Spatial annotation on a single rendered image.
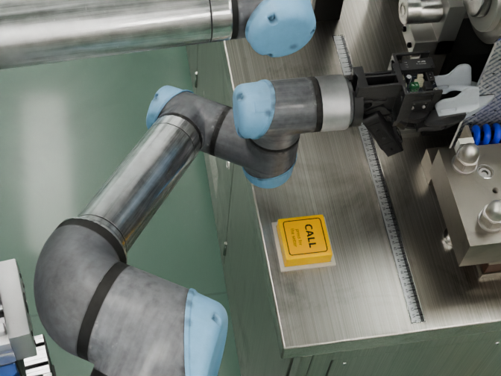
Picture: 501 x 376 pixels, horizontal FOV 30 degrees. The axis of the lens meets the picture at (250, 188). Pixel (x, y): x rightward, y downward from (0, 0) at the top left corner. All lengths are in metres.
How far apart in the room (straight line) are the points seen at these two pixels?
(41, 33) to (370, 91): 0.48
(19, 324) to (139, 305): 0.50
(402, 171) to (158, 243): 1.05
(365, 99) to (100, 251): 0.42
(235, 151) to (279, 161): 0.06
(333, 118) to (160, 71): 1.52
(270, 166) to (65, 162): 1.31
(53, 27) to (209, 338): 0.36
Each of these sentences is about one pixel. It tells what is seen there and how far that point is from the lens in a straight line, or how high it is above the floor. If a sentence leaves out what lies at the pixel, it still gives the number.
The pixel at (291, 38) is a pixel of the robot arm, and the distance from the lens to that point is 0.99.
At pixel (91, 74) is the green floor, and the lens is 2.73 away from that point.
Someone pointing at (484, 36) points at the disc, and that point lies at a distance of 1.29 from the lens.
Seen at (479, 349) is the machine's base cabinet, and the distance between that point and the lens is 1.51.
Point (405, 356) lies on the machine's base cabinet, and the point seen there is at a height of 0.80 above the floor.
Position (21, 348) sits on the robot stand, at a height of 0.73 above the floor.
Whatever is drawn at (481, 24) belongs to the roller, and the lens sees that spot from 1.27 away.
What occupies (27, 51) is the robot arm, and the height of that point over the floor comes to 1.39.
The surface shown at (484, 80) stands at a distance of 1.33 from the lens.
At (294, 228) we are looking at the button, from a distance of 1.38.
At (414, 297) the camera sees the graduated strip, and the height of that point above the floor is 0.90.
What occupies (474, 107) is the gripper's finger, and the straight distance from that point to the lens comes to 1.33.
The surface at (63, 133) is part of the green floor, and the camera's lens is 2.61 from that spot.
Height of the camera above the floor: 2.11
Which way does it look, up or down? 58 degrees down
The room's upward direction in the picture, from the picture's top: 7 degrees clockwise
